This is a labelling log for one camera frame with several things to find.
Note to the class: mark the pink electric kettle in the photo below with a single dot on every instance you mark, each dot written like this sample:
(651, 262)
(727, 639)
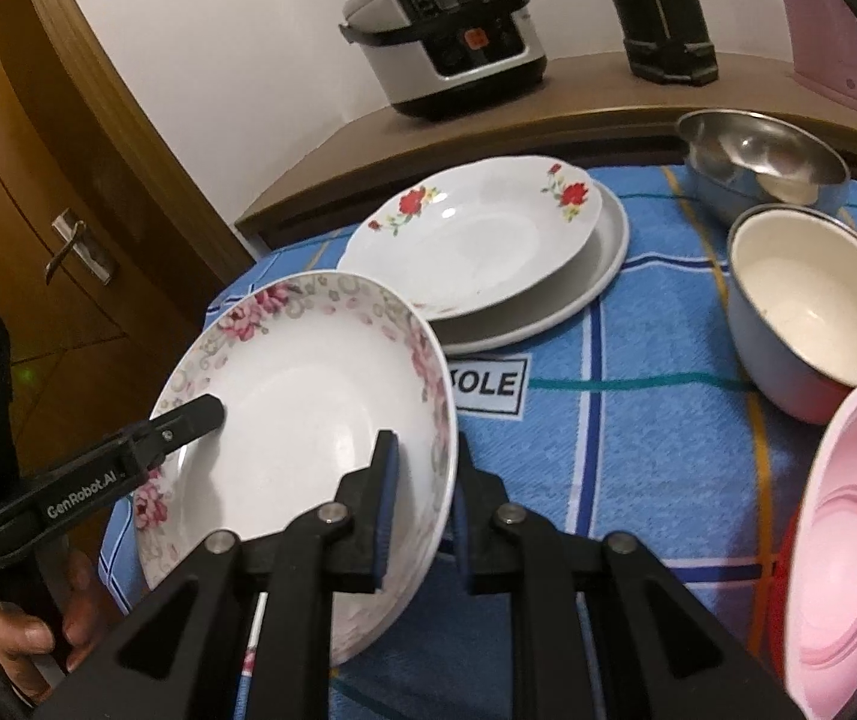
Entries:
(822, 22)

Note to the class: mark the silver black rice cooker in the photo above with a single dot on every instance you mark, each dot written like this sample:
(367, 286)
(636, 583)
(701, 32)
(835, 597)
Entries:
(436, 37)

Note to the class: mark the pink floral rim plate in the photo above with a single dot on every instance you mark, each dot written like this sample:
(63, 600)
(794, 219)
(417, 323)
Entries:
(301, 382)

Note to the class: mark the stainless steel bowl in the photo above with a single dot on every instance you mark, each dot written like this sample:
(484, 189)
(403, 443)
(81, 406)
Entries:
(750, 150)

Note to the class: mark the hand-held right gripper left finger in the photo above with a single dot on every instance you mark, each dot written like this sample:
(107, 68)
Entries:
(390, 499)

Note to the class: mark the brown wooden cabinet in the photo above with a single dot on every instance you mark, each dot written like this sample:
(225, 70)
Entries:
(473, 135)

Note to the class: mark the plain white plate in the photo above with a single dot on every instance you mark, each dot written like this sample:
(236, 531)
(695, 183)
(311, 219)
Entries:
(593, 262)

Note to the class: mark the red rose white plate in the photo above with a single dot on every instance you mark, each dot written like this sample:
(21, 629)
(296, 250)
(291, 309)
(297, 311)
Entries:
(473, 247)

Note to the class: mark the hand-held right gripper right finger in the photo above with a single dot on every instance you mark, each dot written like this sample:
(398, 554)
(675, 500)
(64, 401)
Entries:
(463, 532)

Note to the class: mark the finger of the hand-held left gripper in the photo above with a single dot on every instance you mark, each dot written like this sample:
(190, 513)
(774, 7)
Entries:
(184, 424)

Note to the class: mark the brown wooden door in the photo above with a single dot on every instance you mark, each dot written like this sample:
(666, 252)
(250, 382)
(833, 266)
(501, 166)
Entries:
(31, 150)

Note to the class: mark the blue checked blanket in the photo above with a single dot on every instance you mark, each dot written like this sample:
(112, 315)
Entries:
(645, 435)

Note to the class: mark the black thermos flask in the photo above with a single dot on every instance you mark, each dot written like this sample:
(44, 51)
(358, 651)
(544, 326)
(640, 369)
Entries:
(657, 7)

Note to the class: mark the person's left hand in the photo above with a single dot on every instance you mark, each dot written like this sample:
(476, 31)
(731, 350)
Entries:
(87, 600)

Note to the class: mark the white enamel bowl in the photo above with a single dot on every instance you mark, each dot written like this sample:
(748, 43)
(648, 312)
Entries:
(810, 300)

